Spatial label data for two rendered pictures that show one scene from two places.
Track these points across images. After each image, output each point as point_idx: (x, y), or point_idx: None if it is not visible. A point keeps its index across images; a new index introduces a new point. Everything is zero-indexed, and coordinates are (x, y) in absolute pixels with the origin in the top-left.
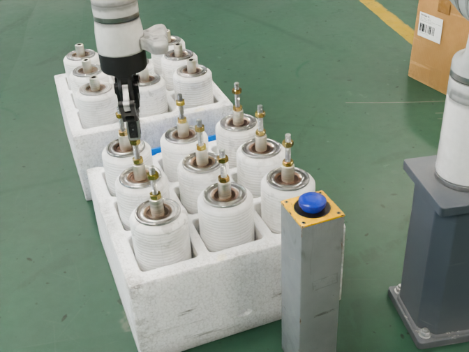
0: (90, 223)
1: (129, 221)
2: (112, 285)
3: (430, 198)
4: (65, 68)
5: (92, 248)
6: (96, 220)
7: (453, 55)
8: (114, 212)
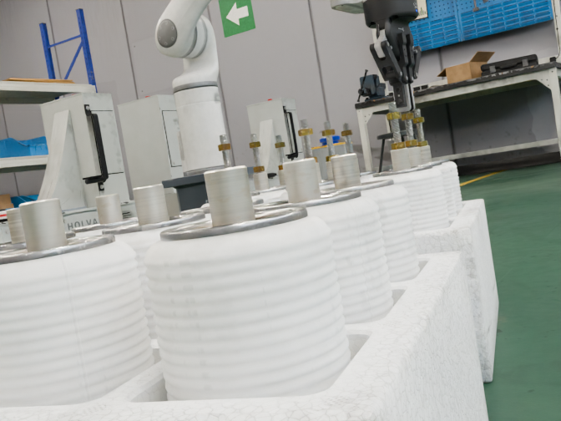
0: (502, 403)
1: (456, 165)
2: (500, 341)
3: (249, 168)
4: (332, 258)
5: (512, 372)
6: (486, 337)
7: (201, 73)
8: (460, 213)
